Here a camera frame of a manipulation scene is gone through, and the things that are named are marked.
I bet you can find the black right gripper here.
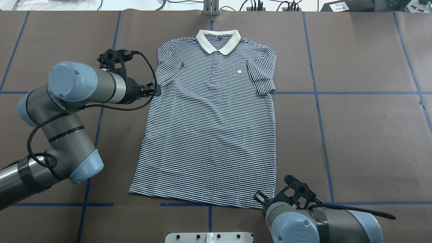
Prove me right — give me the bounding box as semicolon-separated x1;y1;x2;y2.
253;191;287;211

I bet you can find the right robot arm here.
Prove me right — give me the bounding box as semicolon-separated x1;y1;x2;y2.
253;191;385;243

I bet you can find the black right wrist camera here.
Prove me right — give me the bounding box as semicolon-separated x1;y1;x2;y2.
277;175;324;210

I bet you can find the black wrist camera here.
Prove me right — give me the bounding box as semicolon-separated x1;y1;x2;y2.
97;49;133;77
277;175;324;210

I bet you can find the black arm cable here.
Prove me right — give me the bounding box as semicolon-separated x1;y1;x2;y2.
27;50;158;179
309;202;396;220

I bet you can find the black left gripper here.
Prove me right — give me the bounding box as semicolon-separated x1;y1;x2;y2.
125;78;162;104

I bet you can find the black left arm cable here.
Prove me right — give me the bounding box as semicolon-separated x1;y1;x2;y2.
27;50;158;179

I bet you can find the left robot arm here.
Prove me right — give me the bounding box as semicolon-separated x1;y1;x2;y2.
1;61;158;210

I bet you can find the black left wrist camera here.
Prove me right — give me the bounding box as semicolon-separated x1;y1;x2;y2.
97;49;133;77

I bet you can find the black box with label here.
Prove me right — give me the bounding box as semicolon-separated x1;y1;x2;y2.
319;0;375;12

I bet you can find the white pedestal column base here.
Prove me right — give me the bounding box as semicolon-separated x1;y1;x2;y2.
165;232;254;243

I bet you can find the blue white striped polo shirt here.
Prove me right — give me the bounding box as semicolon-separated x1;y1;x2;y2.
128;30;277;209

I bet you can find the aluminium frame post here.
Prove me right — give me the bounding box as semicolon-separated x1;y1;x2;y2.
202;0;220;16

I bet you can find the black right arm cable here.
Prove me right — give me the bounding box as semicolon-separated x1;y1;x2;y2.
309;202;396;220

